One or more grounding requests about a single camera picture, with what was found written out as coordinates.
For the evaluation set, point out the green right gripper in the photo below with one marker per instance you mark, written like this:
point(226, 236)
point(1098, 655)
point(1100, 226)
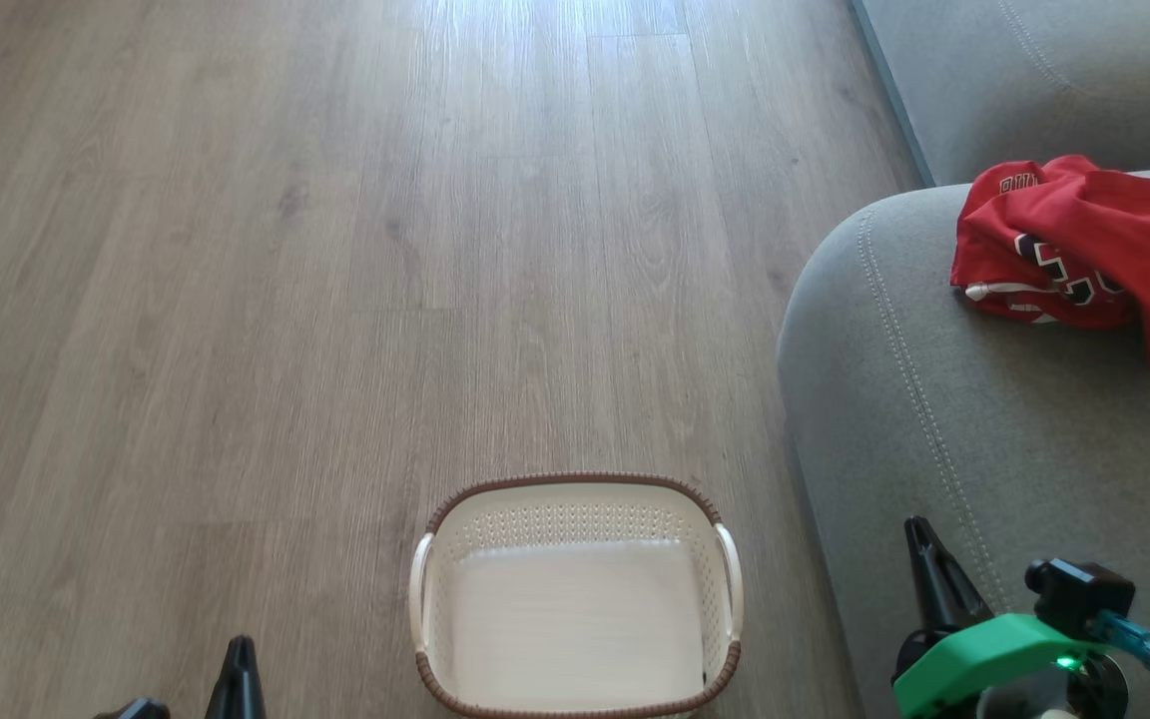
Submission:
point(984, 654)

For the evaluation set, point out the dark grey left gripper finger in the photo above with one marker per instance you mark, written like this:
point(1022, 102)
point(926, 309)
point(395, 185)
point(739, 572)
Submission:
point(136, 711)
point(236, 684)

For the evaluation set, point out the red jersey with number print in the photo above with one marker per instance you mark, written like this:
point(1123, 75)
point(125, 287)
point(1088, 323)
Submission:
point(1094, 200)

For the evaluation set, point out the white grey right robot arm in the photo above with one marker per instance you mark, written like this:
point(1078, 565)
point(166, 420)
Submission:
point(1019, 704)

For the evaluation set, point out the cream laundry basket brown rim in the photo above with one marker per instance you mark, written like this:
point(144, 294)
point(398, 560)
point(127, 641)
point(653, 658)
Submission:
point(575, 619)

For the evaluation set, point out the grey sofa seat cushion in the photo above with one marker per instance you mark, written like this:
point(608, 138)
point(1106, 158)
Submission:
point(1054, 70)

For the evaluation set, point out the grey fabric sofa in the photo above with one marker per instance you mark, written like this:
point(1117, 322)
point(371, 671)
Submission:
point(934, 419)

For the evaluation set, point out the black round right wrist module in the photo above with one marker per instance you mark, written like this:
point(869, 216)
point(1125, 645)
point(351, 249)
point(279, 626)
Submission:
point(1099, 687)

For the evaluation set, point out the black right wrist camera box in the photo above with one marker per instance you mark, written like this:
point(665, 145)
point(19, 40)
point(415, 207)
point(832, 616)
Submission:
point(1084, 597)

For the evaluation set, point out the blue right camera plug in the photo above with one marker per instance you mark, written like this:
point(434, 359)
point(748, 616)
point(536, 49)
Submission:
point(1139, 642)

